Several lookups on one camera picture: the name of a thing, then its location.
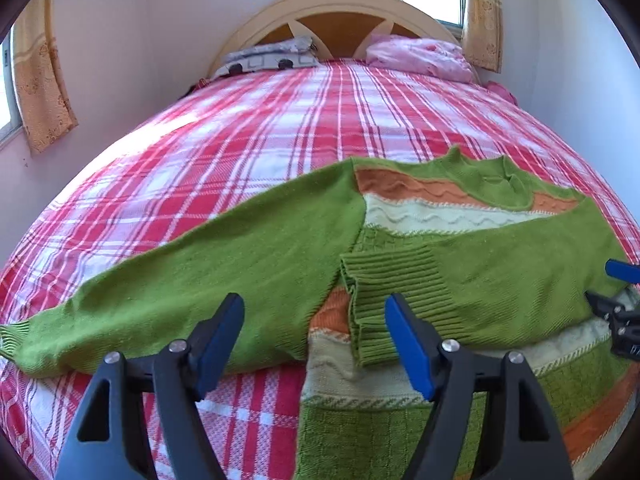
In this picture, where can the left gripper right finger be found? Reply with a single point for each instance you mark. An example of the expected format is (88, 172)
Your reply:
(519, 437)

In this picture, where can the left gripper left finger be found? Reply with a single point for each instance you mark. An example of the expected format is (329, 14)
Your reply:
(109, 438)

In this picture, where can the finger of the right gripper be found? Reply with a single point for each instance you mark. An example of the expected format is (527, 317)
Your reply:
(626, 272)

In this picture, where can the green striped knit sweater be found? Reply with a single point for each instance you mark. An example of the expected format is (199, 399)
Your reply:
(491, 255)

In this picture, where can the dark clothing beside bed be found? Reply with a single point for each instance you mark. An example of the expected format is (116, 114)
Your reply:
(200, 84)

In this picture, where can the pink cloth beside bed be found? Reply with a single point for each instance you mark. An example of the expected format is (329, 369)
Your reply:
(502, 91)

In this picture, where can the pink floral pillow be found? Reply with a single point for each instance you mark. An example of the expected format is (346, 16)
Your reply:
(424, 56)

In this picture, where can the yellow curtain right of window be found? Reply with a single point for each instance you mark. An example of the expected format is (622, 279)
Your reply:
(482, 34)

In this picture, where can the red white plaid bedsheet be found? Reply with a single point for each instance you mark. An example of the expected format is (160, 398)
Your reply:
(214, 150)

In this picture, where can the yellow curtain side window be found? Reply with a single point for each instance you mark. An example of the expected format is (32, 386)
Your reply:
(39, 84)

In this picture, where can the cream wooden arched headboard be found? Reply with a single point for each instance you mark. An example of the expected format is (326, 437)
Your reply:
(339, 28)

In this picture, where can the grey patterned pillow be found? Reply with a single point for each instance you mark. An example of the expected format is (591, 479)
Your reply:
(289, 54)

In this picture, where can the side window aluminium frame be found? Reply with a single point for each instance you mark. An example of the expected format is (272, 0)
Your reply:
(11, 119)

